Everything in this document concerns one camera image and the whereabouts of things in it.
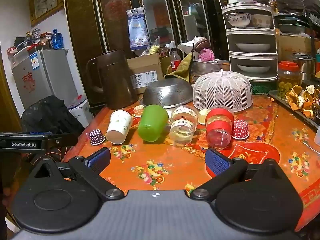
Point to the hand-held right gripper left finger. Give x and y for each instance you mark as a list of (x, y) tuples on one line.
[(99, 159)]

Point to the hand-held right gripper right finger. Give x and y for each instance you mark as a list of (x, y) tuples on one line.
[(217, 163)]

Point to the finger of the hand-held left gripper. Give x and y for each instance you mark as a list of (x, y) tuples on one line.
[(65, 140)]

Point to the purple dotted small paper cup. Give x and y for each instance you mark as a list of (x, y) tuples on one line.
[(97, 137)]

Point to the clear glass cup red label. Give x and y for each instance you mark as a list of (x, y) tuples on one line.
[(219, 127)]

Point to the white paper cup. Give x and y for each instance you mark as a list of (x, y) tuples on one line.
[(119, 126)]

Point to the red dotted small paper cup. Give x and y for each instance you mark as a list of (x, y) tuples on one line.
[(240, 129)]

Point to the pale yellow small cup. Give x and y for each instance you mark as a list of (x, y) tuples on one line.
[(202, 117)]

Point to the clear glass cup white label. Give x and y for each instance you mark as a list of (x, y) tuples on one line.
[(183, 126)]

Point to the orange patterned small paper cup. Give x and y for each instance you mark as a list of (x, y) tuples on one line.
[(139, 111)]

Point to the green plastic cup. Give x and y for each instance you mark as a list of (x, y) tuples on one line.
[(153, 123)]

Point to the black bag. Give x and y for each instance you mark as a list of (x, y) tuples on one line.
[(50, 115)]

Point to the white box blue print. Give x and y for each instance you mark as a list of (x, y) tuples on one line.
[(81, 110)]

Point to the orange printed tablecloth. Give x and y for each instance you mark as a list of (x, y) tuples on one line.
[(175, 160)]

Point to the grey small fridge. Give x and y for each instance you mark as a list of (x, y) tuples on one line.
[(42, 77)]

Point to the white mesh food cover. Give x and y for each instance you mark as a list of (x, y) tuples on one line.
[(222, 90)]

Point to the brown plastic pitcher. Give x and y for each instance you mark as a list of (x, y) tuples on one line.
[(115, 80)]

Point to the metal colander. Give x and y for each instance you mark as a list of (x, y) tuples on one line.
[(167, 92)]

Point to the green plastic basket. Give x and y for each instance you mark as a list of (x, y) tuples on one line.
[(265, 87)]

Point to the dark metal tray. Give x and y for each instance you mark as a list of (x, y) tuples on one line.
[(282, 100)]

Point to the metal pot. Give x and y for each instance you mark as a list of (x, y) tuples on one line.
[(207, 67)]

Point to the cardboard box with label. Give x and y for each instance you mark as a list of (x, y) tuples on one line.
[(145, 72)]

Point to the olive green cloth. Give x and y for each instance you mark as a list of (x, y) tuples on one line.
[(181, 70)]

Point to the blue water bottle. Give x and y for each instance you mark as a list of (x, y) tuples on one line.
[(57, 39)]

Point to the white plate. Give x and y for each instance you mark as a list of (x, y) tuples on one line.
[(253, 47), (253, 68)]

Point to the dried orange peels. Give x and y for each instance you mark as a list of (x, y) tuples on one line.
[(298, 98)]

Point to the pink cloth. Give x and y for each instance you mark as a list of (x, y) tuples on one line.
[(207, 55)]

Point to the soda bottle red label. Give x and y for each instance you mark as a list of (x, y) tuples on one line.
[(175, 61)]

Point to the glass jar red lid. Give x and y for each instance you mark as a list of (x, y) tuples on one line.
[(288, 78)]

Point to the clear bag of yellow snacks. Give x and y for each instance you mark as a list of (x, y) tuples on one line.
[(151, 48)]

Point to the metal canister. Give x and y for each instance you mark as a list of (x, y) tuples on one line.
[(305, 65)]

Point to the tiered white dish rack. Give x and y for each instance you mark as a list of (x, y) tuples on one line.
[(250, 33)]

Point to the plain cardboard box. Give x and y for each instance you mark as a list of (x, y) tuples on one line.
[(293, 45)]

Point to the white floral bowl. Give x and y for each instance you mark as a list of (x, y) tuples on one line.
[(238, 20)]

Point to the beige bowl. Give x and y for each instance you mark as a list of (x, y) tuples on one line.
[(262, 21)]

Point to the flat box on rack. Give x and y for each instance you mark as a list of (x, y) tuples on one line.
[(238, 0)]

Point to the blue wall poster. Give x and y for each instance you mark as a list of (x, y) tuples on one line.
[(138, 28)]

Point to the wall clock wooden frame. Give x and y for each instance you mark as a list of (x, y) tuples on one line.
[(46, 2)]

